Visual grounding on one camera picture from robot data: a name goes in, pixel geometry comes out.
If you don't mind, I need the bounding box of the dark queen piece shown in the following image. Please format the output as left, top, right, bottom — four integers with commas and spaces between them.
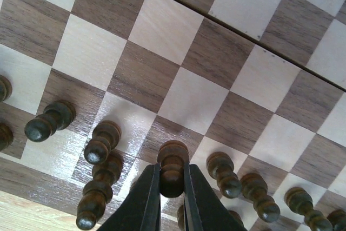
229, 210, 244, 227

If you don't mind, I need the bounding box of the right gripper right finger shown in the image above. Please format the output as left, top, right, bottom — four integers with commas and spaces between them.
184, 162, 245, 230

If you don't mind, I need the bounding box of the dark chess piece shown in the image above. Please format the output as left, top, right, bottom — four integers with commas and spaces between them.
0, 75, 12, 102

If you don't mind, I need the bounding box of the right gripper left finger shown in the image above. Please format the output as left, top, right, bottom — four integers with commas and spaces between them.
99, 163, 161, 231

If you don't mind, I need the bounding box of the wooden chess board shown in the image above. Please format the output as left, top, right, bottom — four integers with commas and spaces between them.
1, 0, 345, 230

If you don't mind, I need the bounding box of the dark rook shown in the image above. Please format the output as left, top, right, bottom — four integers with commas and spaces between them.
327, 209, 346, 231

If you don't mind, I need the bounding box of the dark pawn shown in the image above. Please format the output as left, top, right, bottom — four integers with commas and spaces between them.
0, 123, 14, 151
284, 187, 333, 231
84, 120, 122, 164
157, 140, 189, 198
240, 173, 281, 223
206, 151, 242, 199
24, 100, 76, 142

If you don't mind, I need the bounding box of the dark tall piece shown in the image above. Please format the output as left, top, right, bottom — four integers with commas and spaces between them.
177, 204, 185, 231

